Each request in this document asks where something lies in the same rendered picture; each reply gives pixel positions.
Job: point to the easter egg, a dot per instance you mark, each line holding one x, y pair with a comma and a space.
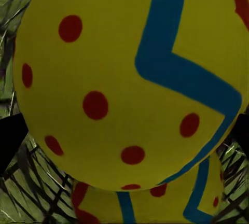
193, 198
128, 95

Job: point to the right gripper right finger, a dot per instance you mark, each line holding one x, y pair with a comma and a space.
240, 133

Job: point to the wicker basket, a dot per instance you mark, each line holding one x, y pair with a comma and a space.
64, 182

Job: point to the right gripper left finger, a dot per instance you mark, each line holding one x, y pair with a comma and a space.
13, 131

